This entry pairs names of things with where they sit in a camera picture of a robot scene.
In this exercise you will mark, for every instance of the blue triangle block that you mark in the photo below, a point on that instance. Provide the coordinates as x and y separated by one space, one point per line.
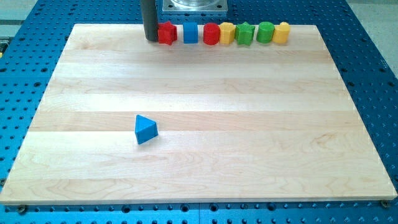
145 129

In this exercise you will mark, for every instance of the red star block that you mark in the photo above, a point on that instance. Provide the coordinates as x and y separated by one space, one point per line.
167 33

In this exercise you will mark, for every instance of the green star block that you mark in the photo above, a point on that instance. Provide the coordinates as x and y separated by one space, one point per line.
244 33

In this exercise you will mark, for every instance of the wooden board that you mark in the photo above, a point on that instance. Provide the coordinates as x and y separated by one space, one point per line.
235 123

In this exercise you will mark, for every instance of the red cylinder block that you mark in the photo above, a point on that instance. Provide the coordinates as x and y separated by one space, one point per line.
211 33

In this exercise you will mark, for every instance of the blue cube block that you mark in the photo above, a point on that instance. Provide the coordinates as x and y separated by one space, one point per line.
190 33

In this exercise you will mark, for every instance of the yellow hexagon block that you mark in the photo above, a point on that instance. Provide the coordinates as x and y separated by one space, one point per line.
227 32

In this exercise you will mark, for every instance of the green cylinder block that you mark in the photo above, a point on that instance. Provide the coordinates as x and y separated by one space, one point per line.
265 32

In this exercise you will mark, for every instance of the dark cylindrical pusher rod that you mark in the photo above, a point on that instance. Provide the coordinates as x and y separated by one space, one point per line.
149 18

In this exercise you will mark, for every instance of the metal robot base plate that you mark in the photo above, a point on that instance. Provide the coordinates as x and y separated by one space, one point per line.
194 5

